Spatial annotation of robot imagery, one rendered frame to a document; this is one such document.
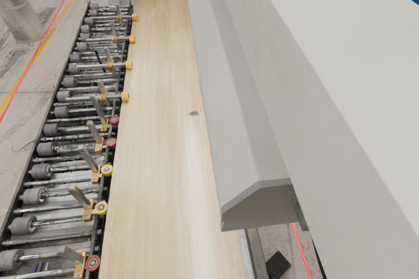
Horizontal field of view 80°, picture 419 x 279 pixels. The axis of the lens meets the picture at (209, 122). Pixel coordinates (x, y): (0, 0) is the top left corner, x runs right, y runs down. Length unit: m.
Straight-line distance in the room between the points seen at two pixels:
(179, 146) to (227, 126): 1.77
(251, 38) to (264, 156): 0.07
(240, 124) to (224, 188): 0.05
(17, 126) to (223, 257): 3.10
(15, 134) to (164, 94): 2.15
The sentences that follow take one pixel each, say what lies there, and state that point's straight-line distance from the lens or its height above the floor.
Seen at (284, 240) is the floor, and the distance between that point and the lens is 2.71.
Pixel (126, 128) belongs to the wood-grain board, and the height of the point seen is 0.90.
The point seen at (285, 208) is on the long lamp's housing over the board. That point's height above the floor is 2.34.
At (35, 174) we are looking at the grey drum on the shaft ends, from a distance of 2.25.
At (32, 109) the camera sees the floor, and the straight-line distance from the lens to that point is 4.08.
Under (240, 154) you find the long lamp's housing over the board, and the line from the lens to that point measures 0.17.
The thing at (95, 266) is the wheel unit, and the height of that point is 0.91.
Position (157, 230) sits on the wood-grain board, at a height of 0.90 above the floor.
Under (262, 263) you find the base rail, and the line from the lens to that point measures 1.88.
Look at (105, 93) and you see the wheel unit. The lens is 2.37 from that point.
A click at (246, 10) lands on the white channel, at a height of 2.44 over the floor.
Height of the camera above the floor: 2.51
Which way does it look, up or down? 50 degrees down
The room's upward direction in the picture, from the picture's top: 2 degrees clockwise
